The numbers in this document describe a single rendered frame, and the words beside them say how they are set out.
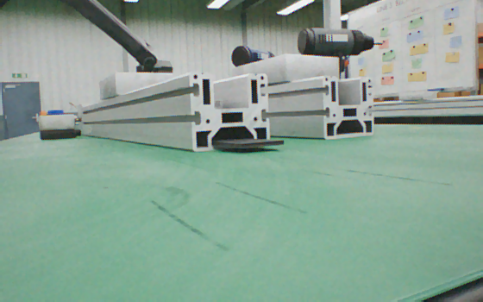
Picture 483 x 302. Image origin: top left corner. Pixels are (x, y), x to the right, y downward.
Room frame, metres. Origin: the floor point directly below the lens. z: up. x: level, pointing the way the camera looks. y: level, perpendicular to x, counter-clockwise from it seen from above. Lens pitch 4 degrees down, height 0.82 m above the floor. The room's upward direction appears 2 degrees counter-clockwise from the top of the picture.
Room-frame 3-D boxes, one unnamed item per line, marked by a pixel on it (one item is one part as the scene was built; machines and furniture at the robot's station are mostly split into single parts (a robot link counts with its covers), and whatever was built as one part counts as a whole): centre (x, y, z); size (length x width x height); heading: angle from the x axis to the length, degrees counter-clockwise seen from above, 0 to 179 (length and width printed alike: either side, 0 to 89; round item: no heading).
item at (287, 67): (0.64, -0.08, 0.87); 0.16 x 0.11 x 0.07; 31
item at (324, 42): (0.82, -0.23, 0.89); 0.20 x 0.08 x 0.22; 104
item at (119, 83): (0.76, 0.22, 0.87); 0.16 x 0.11 x 0.07; 31
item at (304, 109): (0.85, 0.05, 0.82); 0.80 x 0.10 x 0.09; 31
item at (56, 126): (0.93, 0.46, 0.81); 0.10 x 0.08 x 0.06; 121
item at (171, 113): (0.76, 0.22, 0.82); 0.80 x 0.10 x 0.09; 31
